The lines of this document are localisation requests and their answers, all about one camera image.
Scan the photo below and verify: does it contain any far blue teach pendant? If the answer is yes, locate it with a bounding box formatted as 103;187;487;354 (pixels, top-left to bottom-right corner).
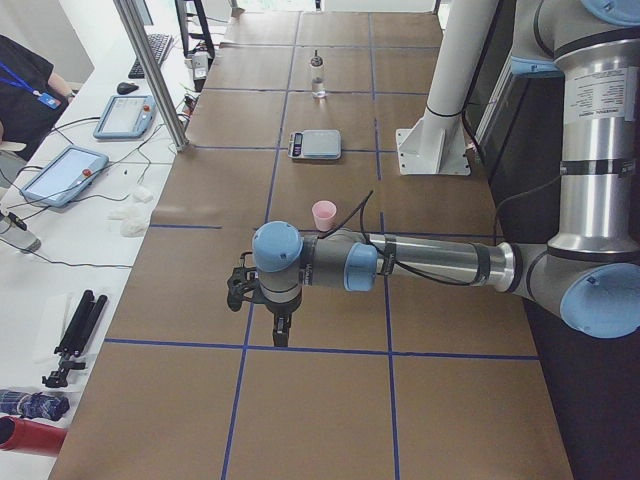
93;95;156;140

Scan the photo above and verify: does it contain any crumpled white tissue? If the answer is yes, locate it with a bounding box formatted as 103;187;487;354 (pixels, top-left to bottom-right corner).
107;185;154;238

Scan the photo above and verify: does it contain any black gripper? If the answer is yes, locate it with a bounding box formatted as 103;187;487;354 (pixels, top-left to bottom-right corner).
260;285;302;347

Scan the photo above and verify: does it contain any blue teach pendant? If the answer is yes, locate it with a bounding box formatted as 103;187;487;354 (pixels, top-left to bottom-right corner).
93;95;156;140
20;146;109;208

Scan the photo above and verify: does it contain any clear water bottle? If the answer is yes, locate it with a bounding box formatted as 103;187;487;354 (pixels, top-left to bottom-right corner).
1;213;41;253

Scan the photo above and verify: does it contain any person in black shirt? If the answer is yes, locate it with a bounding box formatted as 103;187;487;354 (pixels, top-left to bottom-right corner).
1;36;75;161

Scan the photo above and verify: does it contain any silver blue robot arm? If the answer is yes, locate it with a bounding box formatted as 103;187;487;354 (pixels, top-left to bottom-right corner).
227;1;639;346

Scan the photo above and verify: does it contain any silver digital kitchen scale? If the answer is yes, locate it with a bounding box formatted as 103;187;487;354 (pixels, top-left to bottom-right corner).
287;130;342;160

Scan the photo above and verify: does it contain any aluminium frame post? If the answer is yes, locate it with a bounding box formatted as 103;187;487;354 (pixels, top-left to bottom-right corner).
113;0;189;152

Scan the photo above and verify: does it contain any near blue teach pendant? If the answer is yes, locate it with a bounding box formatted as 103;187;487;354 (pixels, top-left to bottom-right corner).
20;146;109;208

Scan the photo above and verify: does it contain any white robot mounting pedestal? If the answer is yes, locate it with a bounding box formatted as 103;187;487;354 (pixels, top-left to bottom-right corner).
396;0;499;176

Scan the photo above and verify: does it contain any brown paper table cover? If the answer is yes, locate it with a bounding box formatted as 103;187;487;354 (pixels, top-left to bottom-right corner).
51;12;571;479

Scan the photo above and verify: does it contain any black keyboard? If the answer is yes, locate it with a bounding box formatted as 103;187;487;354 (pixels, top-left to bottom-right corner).
128;33;173;79

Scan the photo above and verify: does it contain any red cylinder bottle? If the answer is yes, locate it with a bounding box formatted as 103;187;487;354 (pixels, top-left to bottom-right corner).
1;416;67;457

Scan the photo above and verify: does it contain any black computer mouse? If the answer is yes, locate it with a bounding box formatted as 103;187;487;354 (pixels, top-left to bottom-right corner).
116;82;139;95

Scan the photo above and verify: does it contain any black folded tripod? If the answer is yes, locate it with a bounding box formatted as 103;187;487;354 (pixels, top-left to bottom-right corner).
42;290;108;388

